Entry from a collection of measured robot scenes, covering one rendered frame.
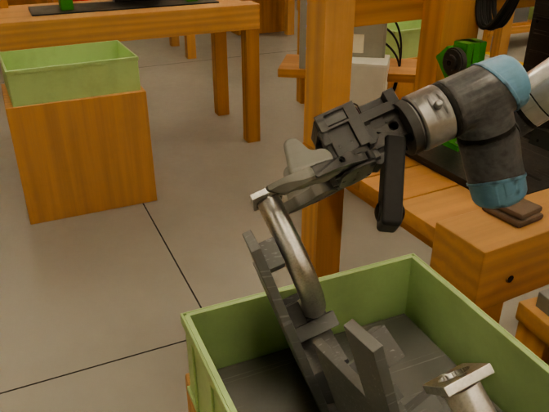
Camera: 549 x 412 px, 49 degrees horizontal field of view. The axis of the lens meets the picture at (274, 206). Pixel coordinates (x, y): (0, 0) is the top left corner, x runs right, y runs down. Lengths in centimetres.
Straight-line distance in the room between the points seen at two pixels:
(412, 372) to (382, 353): 43
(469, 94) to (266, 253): 31
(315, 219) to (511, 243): 66
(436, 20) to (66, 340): 172
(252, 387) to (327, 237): 91
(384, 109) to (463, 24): 109
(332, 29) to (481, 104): 83
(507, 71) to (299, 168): 29
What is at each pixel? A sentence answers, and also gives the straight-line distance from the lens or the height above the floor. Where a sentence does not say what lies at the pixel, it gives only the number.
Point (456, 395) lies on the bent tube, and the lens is 48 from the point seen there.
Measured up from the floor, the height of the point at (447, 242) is 87.
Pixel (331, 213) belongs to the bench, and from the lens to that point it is 175.
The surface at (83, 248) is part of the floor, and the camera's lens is 300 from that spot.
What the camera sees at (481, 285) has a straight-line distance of 126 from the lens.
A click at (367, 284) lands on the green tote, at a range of 102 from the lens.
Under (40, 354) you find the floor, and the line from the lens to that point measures 243.
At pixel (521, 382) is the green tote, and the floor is 91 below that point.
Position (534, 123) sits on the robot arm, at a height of 122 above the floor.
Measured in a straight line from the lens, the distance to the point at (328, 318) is 80.
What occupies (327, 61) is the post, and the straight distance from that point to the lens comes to 156.
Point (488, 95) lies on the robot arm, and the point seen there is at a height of 129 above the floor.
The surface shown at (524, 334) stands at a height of 79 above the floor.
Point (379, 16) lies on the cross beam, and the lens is 174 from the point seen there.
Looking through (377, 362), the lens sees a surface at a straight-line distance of 56.
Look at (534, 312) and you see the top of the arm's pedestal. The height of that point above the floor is 85.
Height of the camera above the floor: 151
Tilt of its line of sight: 28 degrees down
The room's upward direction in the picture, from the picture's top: straight up
